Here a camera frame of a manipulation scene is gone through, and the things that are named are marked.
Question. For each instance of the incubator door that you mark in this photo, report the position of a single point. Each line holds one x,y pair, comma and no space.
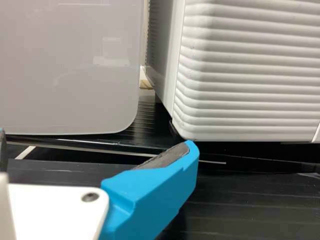
250,75

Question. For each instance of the black platform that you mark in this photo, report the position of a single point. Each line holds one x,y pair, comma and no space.
147,125
250,205

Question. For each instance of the white incubator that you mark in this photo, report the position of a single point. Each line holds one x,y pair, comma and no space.
165,50

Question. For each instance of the white box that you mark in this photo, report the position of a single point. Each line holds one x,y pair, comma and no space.
62,62

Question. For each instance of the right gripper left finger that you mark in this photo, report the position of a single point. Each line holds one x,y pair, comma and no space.
3,150

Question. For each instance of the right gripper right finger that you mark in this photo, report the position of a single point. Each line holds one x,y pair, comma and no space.
150,195

